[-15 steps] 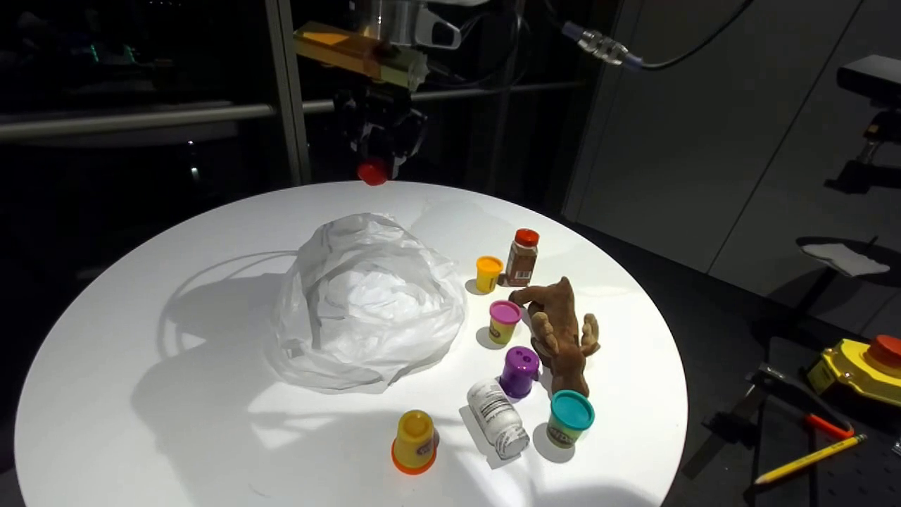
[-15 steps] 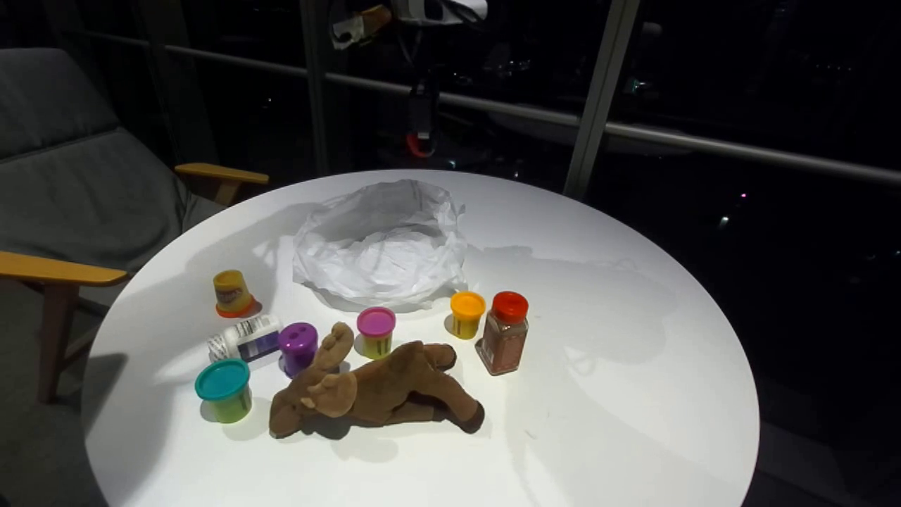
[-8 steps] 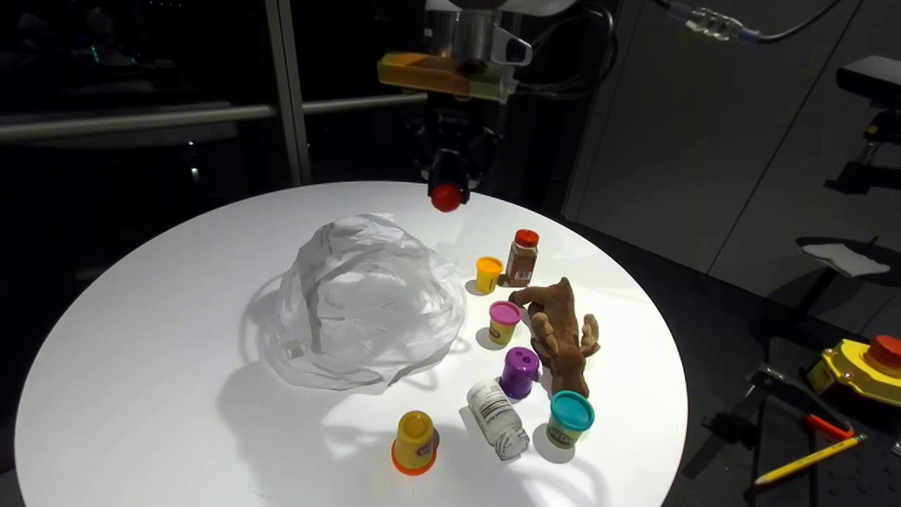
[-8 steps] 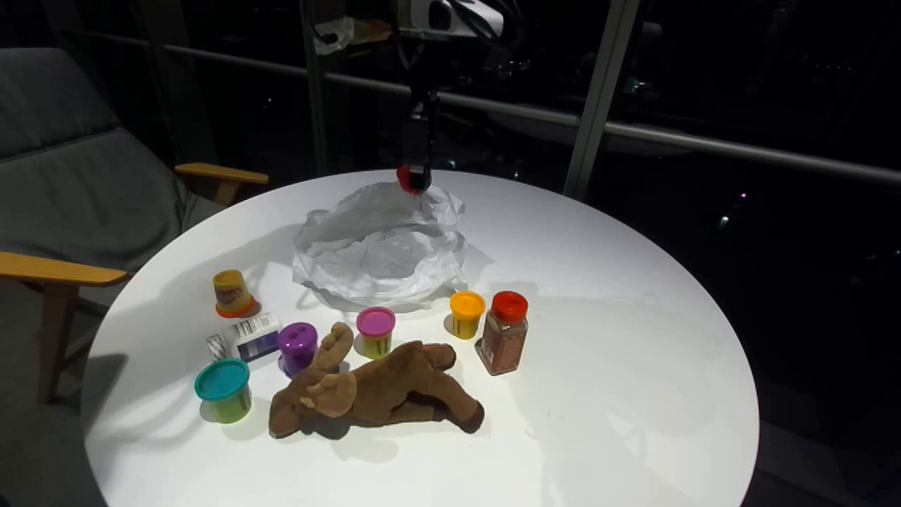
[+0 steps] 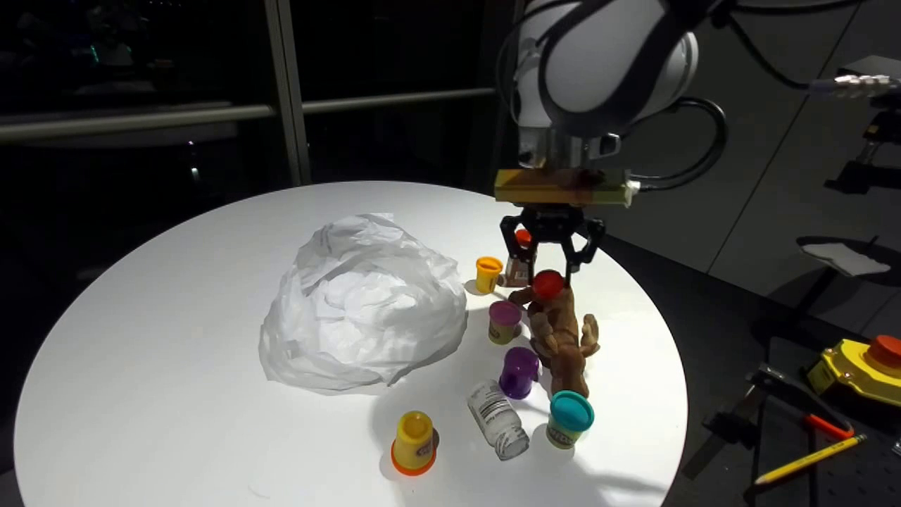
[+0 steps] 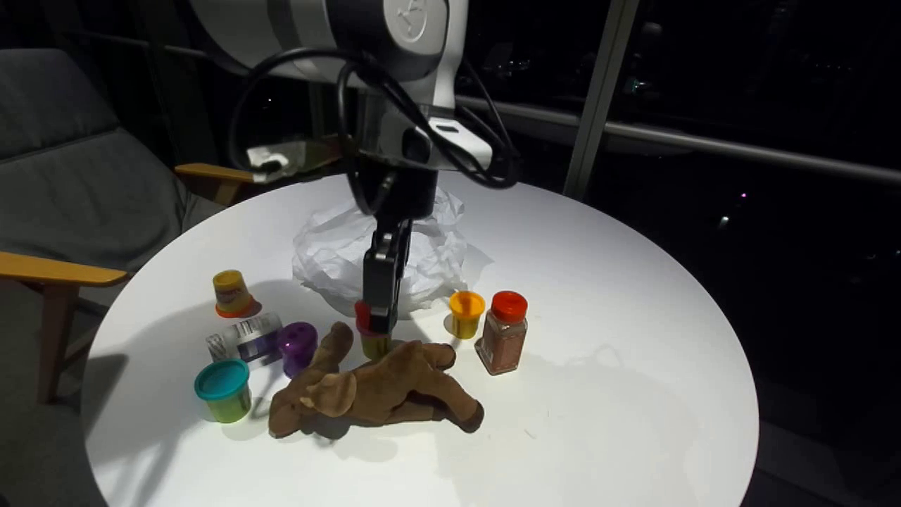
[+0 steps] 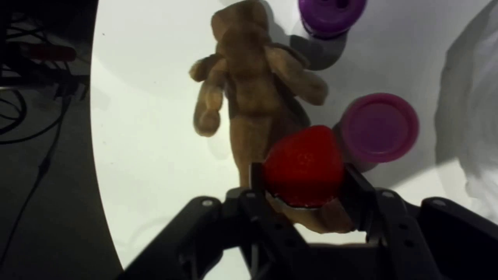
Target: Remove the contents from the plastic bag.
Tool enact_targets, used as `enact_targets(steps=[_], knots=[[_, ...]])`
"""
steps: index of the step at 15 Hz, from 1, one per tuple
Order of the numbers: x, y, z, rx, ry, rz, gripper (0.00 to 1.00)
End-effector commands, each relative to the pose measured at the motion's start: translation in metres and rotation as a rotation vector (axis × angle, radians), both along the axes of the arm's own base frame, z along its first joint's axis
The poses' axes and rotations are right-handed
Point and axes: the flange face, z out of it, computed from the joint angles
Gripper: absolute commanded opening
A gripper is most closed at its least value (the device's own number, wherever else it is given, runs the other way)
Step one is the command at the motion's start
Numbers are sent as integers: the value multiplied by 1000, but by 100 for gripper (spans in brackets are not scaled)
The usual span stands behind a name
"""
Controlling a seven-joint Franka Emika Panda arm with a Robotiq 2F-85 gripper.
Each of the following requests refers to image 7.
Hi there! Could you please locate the red toy strawberry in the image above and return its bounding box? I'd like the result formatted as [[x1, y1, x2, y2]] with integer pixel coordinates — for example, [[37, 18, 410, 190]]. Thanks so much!
[[261, 124, 348, 210]]

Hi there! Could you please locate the pink lid dough tub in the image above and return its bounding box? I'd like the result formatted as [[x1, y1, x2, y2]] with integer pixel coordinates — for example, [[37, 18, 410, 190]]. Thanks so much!
[[334, 92, 422, 174]]

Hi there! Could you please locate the purple plastic cup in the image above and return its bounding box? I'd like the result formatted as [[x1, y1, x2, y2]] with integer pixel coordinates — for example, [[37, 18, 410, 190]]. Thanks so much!
[[298, 0, 370, 40]]

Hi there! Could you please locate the thin black floor cable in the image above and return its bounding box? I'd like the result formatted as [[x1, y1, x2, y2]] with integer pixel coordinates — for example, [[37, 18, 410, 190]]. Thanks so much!
[[0, 12, 91, 261]]

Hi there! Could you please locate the clear white plastic bag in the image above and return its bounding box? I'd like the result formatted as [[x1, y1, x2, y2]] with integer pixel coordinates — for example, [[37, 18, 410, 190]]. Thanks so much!
[[435, 0, 498, 214]]

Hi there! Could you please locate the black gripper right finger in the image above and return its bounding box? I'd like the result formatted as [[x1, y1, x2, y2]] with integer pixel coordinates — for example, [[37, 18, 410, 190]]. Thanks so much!
[[340, 162, 498, 280]]

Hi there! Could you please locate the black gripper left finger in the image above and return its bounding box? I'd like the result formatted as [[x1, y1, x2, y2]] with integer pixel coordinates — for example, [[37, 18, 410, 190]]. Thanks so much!
[[116, 162, 314, 280]]

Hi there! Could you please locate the brown plush moose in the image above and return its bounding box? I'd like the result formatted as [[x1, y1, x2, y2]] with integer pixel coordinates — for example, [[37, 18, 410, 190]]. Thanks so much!
[[189, 0, 362, 236]]

